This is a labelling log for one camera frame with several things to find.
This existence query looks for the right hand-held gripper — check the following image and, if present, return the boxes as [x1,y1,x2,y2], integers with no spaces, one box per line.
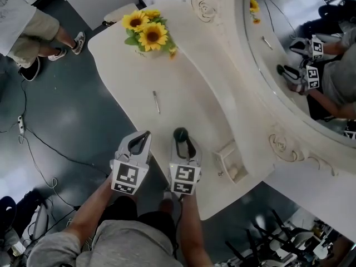
[168,136,203,196]

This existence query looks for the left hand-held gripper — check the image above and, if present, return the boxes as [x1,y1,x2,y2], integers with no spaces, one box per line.
[109,131,153,196]

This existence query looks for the dark green ball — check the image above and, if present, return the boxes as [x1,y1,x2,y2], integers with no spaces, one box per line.
[172,127,190,143]

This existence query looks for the small cream drawer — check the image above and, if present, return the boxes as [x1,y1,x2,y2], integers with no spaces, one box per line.
[212,139,250,184]

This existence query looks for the silver pen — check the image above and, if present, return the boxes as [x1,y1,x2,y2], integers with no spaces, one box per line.
[152,90,161,115]

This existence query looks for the white vanity table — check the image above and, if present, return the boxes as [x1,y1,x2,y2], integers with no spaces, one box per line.
[87,0,356,221]

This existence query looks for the person's right forearm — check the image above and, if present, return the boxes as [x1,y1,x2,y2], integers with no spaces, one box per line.
[177,192,215,267]

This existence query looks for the person's left forearm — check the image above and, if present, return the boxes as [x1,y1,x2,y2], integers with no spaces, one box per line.
[66,176,137,250]

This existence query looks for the person's black shorts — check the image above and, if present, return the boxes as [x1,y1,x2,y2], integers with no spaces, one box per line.
[102,195,179,241]

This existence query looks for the person's grey shirt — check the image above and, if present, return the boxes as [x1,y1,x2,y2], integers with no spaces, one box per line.
[27,220,184,267]

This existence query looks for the sunflower bouquet in white pot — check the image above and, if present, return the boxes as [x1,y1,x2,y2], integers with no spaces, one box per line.
[121,9,179,60]

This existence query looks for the black white office chair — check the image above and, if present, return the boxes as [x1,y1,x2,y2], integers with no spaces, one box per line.
[224,209,317,267]

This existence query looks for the black white sneaker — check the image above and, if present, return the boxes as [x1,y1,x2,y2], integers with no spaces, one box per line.
[18,56,42,82]

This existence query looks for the white low cabinet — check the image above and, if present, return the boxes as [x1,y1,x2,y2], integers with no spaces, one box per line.
[55,0,140,31]

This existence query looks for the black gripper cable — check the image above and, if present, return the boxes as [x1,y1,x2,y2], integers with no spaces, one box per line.
[172,195,185,259]

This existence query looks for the black floor cable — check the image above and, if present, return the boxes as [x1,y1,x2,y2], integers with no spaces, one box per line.
[24,126,109,177]

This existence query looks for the white floor cable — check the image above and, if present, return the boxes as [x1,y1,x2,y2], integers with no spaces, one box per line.
[18,133,81,209]

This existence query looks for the oval mirror with cream frame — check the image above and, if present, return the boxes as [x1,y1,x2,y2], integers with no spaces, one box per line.
[190,0,356,177]

